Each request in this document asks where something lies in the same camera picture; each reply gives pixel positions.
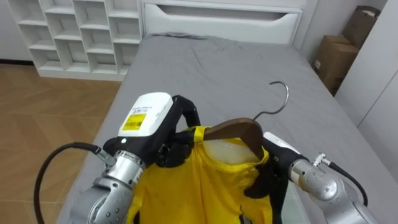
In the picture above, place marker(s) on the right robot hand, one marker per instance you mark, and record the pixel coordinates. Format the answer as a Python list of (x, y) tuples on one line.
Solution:
[(280, 155)]

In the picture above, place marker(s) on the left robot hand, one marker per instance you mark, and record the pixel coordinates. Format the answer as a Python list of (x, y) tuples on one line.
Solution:
[(146, 115)]

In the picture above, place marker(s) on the brown wooden clothes hanger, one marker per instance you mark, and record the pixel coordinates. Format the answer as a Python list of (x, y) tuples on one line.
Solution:
[(245, 130)]

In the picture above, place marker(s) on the yellow shirt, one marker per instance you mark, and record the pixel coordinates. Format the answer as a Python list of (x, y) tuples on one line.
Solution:
[(199, 186)]

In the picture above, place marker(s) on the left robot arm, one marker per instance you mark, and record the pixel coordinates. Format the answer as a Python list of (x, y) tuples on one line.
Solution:
[(109, 193)]

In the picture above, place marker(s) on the grey bed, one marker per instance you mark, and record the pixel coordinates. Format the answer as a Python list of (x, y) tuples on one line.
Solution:
[(224, 77)]

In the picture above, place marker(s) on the white shelf unit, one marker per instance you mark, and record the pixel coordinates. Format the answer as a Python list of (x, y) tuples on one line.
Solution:
[(77, 37)]

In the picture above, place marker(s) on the brown cardboard box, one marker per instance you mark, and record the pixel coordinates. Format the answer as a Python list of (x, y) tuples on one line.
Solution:
[(334, 60), (360, 26)]

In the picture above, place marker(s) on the white wardrobe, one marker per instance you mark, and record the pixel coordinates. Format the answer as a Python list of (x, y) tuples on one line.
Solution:
[(373, 81)]

